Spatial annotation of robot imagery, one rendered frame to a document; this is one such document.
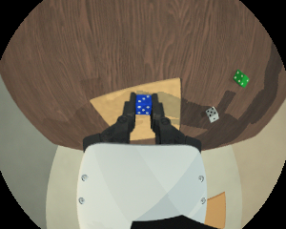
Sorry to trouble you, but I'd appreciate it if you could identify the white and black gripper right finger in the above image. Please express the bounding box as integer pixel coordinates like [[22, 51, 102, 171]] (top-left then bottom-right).
[[150, 93, 202, 154]]

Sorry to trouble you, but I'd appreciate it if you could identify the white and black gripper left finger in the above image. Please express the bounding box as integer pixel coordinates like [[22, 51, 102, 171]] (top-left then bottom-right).
[[83, 92, 136, 153]]

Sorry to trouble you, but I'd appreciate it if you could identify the tan mat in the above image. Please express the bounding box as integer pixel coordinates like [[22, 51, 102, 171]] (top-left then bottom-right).
[[90, 77, 180, 140]]

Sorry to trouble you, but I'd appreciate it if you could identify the green die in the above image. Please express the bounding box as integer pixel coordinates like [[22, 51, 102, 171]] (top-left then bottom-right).
[[234, 70, 249, 88]]

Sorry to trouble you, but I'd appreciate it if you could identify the white die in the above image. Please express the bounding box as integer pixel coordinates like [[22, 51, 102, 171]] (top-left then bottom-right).
[[206, 107, 218, 123]]

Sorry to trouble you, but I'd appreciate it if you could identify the blue die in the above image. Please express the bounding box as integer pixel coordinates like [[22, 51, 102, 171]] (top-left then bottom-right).
[[135, 94, 152, 115]]

